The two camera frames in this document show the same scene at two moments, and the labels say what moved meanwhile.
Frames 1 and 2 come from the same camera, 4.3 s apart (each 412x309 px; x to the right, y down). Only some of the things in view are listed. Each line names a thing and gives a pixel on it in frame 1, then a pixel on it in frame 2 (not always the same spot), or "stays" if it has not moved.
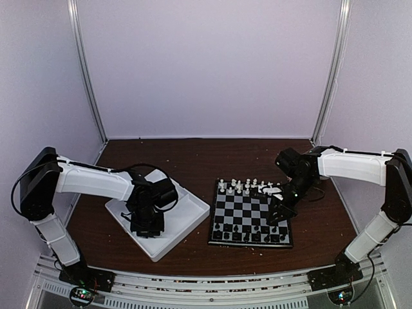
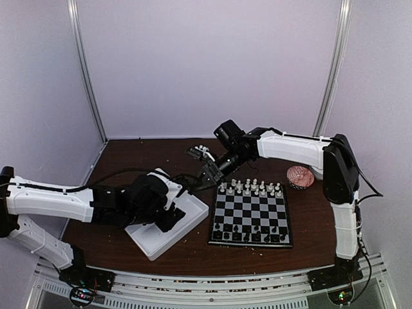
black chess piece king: x=257 y=237 stays
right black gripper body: x=301 y=185 -> x=228 y=167
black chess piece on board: x=246 y=237 stays
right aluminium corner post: x=335 y=69 stays
